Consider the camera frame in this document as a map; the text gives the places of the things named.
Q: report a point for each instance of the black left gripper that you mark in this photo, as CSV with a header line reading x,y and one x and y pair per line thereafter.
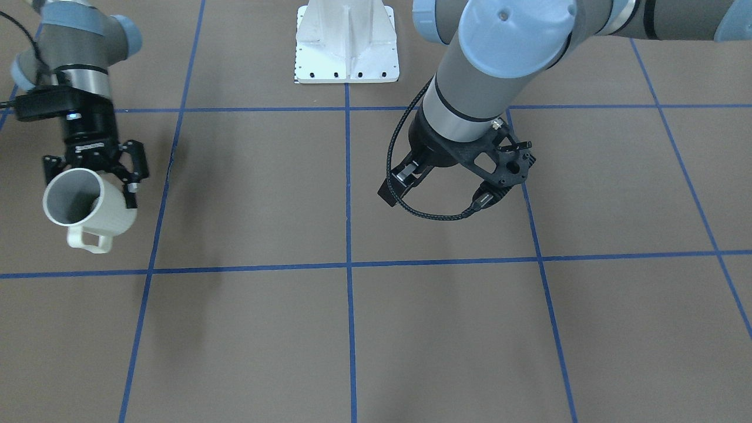
x,y
433,149

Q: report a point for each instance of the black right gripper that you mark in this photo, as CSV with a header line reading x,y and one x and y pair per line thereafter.
x,y
93,125

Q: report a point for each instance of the white HOME mug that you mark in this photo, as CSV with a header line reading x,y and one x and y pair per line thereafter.
x,y
92,209

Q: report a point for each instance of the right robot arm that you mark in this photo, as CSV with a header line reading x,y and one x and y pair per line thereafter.
x,y
65,75

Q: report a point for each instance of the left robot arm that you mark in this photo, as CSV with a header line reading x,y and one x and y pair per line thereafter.
x,y
495,48

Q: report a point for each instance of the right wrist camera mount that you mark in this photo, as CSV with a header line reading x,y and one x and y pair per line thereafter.
x,y
60,101

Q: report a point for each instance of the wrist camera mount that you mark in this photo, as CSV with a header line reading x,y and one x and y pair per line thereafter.
x,y
499,157
60,101

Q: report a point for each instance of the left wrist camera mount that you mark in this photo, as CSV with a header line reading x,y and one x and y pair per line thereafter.
x,y
499,157

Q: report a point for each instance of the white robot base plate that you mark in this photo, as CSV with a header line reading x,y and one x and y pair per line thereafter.
x,y
346,42

